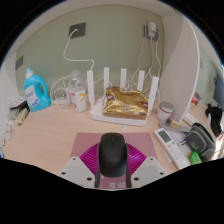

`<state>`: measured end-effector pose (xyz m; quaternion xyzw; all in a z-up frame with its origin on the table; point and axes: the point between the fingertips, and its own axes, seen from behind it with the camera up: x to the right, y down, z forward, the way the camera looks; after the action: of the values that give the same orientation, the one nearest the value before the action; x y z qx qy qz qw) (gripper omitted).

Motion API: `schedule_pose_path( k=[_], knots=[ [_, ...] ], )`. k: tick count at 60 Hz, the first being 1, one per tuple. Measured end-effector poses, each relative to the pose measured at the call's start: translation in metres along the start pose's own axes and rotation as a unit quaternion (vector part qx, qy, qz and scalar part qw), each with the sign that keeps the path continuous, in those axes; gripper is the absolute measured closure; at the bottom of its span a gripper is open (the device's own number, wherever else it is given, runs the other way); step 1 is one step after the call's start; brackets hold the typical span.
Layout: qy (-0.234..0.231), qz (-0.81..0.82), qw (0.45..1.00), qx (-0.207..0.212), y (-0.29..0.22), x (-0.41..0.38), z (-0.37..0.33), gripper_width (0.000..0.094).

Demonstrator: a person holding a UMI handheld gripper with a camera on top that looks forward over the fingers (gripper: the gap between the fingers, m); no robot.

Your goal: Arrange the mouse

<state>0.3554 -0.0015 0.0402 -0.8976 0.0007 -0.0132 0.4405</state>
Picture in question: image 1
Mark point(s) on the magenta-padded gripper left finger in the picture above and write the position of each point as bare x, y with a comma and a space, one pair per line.
75, 170

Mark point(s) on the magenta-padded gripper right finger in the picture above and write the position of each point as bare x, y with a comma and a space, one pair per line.
150, 170

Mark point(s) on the black computer mouse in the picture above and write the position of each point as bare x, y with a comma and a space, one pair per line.
113, 155

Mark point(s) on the pink mouse pad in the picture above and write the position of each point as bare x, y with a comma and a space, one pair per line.
85, 141

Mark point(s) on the white remote control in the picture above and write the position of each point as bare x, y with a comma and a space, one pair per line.
171, 146

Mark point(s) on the small green packet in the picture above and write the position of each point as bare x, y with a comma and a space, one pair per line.
195, 158

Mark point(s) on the small gold box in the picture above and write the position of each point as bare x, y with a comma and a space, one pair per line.
174, 124

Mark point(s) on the grey pouch with green trim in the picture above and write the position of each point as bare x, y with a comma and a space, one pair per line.
200, 141

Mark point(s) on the white router with antennas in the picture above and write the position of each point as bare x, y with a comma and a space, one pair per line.
113, 119

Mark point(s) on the white power strip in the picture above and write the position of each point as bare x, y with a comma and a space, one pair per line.
60, 101

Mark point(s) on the gold foil snack bag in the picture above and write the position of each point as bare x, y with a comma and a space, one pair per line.
125, 103

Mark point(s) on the clear bottle with white label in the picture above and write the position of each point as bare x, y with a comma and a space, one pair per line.
78, 98

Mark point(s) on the silver foil packets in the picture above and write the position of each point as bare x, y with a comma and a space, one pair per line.
7, 133

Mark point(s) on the black cloth bag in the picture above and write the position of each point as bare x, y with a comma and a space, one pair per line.
215, 120

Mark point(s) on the small red container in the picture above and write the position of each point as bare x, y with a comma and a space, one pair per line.
196, 99

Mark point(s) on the blue detergent bottle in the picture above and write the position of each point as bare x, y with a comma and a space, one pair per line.
33, 95

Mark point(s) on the black monitor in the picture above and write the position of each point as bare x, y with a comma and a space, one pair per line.
220, 91

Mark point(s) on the blank grey wall plate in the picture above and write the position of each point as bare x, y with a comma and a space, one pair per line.
19, 62

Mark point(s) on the white wall charger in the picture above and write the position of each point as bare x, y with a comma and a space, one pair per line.
152, 29

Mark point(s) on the grey wall socket plate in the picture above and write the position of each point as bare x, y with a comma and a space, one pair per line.
80, 28

